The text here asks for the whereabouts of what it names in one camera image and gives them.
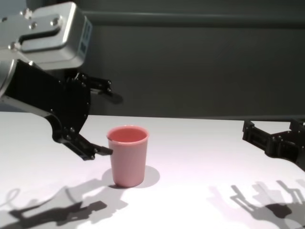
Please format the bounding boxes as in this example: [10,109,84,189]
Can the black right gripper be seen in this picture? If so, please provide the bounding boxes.
[242,118,305,172]

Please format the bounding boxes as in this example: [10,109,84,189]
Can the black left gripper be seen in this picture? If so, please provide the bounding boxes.
[4,59,124,162]

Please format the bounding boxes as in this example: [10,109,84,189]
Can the pink plastic cup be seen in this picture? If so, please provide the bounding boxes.
[106,125,150,188]

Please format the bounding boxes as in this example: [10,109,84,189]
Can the thick grey horizontal rail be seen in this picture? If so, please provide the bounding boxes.
[88,11,305,29]

